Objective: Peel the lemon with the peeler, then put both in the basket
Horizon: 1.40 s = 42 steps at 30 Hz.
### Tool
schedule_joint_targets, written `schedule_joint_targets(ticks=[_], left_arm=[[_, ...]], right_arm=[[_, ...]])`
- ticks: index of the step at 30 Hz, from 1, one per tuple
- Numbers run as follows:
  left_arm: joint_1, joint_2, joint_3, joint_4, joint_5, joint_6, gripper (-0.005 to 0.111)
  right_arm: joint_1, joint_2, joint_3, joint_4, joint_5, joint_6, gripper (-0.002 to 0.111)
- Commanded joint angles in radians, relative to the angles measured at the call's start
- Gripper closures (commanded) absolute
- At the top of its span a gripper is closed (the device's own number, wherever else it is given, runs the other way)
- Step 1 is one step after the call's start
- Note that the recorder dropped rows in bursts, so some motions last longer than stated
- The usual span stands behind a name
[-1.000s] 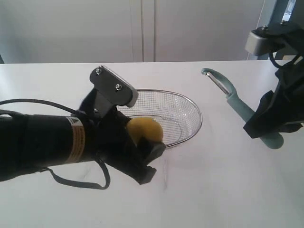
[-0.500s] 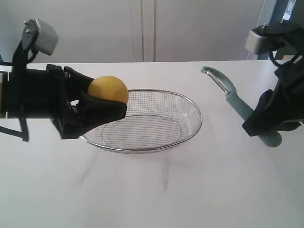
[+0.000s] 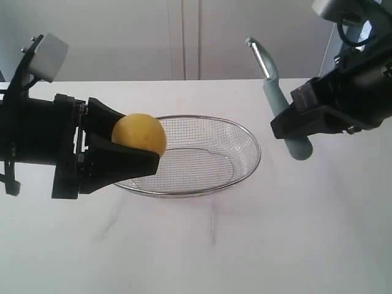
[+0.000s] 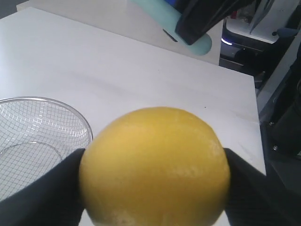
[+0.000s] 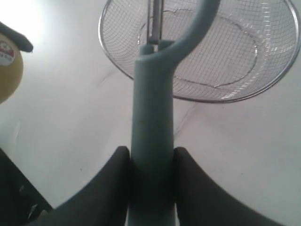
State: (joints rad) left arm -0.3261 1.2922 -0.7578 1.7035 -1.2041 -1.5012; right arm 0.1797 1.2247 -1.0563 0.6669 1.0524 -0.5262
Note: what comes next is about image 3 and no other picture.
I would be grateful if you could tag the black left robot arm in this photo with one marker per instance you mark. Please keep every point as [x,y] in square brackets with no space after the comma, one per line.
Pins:
[72,135]

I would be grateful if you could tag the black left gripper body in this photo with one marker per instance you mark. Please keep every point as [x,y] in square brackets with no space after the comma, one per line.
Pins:
[43,132]

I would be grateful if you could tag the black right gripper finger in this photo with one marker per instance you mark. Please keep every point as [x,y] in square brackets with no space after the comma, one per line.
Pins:
[320,120]

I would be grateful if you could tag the oval wire mesh basket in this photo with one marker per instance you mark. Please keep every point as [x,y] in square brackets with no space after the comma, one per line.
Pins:
[204,155]

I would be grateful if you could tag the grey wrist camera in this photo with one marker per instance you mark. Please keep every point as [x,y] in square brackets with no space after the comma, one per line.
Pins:
[352,11]
[48,57]

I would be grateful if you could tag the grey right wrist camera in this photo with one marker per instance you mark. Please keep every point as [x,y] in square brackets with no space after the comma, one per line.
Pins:
[352,11]

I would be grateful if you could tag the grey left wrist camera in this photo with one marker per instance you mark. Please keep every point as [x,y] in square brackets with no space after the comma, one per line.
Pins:
[48,57]

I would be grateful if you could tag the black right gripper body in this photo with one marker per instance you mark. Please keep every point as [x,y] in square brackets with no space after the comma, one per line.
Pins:
[359,87]

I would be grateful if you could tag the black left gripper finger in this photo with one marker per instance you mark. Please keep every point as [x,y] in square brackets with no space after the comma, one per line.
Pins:
[107,163]
[100,119]

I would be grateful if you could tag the teal vegetable peeler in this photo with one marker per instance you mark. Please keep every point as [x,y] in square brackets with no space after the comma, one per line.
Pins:
[299,148]

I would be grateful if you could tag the yellow lemon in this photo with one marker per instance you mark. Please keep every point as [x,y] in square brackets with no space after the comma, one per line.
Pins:
[140,131]

